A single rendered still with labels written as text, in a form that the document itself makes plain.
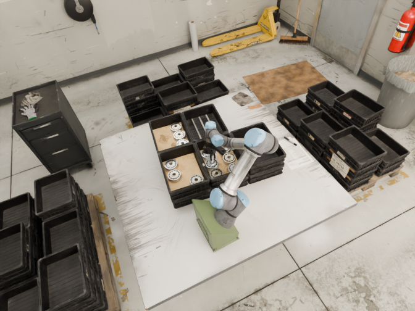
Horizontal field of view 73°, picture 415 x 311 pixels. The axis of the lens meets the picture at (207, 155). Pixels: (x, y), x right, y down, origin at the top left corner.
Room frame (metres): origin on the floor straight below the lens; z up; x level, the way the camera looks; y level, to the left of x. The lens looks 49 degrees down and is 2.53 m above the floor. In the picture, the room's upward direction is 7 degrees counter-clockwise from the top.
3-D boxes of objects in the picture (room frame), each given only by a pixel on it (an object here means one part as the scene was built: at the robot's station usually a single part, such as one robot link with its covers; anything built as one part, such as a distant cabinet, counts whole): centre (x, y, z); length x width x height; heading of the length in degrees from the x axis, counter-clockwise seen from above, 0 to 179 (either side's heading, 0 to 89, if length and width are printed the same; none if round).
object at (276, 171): (1.46, -0.39, 0.76); 0.40 x 0.30 x 0.12; 13
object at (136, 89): (2.94, 0.77, 0.37); 0.40 x 0.30 x 0.45; 109
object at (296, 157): (1.51, -0.71, 0.70); 0.33 x 0.23 x 0.01; 19
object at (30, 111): (2.29, 1.68, 0.88); 0.25 x 0.19 x 0.03; 19
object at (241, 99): (2.30, -0.43, 0.71); 0.22 x 0.19 x 0.01; 19
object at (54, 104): (2.43, 1.64, 0.45); 0.60 x 0.45 x 0.90; 19
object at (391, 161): (1.74, -1.72, 0.26); 0.40 x 0.30 x 0.23; 19
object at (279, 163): (1.46, -0.39, 0.87); 0.40 x 0.30 x 0.11; 13
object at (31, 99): (2.52, 1.73, 0.88); 0.29 x 0.22 x 0.03; 19
